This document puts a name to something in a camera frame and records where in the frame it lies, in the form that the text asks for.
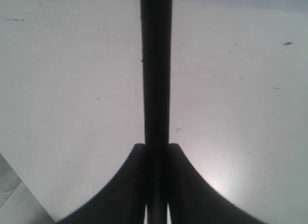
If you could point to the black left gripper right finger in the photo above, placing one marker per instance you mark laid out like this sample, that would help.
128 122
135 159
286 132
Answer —
192 200

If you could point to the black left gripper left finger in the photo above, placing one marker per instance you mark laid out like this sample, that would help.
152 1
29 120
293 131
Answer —
122 200

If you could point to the black paintbrush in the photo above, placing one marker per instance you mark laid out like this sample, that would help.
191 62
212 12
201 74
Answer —
156 30

